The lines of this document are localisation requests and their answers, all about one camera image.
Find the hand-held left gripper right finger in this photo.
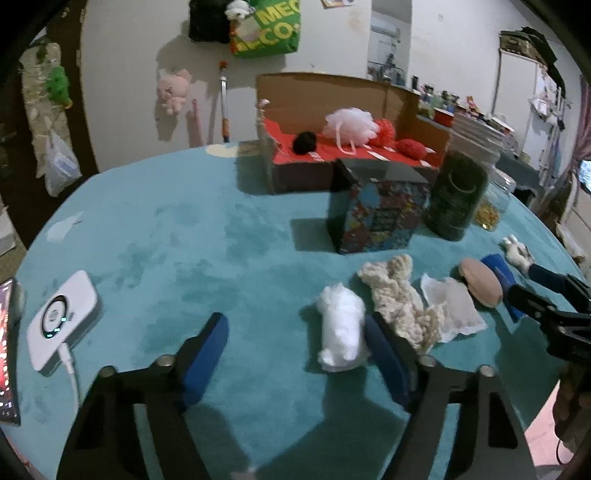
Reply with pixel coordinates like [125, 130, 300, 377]
[365, 312, 539, 480]

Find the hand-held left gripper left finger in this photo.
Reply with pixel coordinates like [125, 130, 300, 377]
[55, 312, 230, 480]

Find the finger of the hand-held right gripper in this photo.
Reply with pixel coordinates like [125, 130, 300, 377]
[529, 264, 591, 302]
[506, 285, 563, 326]

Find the blue cloth roll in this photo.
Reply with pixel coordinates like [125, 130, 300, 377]
[480, 253, 527, 321]

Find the white plush rabbit charm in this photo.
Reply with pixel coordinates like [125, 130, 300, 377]
[501, 234, 536, 273]

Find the beige powder puff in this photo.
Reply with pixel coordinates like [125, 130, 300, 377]
[459, 257, 504, 308]

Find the white cloth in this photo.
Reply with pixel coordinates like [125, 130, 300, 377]
[316, 284, 371, 372]

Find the cream crochet scrunchie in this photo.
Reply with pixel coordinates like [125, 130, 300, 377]
[358, 254, 444, 354]

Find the white tissue sheet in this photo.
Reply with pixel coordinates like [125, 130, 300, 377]
[420, 272, 488, 344]

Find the red knitted plush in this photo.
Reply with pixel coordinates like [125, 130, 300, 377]
[398, 138, 428, 160]

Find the red mesh bath loofah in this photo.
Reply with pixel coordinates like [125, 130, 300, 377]
[374, 119, 398, 148]

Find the black scrunchie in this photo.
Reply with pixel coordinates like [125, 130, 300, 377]
[293, 130, 319, 155]

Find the white mesh bath loofah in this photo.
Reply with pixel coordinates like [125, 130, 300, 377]
[322, 107, 379, 155]

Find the cardboard box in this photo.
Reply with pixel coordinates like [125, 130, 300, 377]
[255, 71, 451, 197]

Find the person's right forearm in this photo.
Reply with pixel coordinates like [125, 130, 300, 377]
[554, 360, 591, 455]

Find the glass jar with yellow contents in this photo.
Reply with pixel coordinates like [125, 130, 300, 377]
[475, 168, 518, 232]

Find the pink bed sheet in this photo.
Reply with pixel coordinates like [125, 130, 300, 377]
[524, 401, 573, 480]

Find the glass jar with dark contents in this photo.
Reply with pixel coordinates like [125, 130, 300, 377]
[422, 129, 502, 243]

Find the floral patterned tin box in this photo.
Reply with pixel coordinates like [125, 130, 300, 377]
[325, 159, 432, 254]

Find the white power bank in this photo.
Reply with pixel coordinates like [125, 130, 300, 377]
[27, 270, 99, 377]

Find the row of cosmetic bottles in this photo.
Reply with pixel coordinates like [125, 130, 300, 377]
[406, 74, 522, 153]

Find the white cabinet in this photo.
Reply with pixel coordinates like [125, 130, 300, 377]
[492, 48, 566, 158]

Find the smartphone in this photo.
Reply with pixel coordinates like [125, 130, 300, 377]
[0, 277, 22, 428]

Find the pink stick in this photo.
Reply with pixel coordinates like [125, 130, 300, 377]
[191, 99, 204, 148]

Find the dark bag on cabinet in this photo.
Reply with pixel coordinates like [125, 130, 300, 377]
[500, 28, 559, 65]

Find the clear plastic bag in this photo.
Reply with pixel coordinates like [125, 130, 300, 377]
[36, 129, 83, 197]

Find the pink pig plush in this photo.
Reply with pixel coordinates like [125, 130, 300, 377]
[156, 69, 194, 114]

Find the dark wooden door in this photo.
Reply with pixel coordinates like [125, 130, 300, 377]
[0, 0, 100, 245]

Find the green plush toy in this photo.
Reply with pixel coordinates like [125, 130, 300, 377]
[46, 66, 75, 109]

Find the beige hanging door organizer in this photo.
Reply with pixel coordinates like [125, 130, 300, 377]
[21, 41, 70, 139]

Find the green tote bag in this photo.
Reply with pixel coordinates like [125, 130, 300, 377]
[229, 0, 303, 59]

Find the black hanging bag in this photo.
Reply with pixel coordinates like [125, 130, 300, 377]
[188, 0, 232, 43]

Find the white charging cable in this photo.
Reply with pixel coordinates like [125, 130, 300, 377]
[58, 346, 85, 416]

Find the wall mirror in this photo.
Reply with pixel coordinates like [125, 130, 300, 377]
[368, 0, 413, 86]

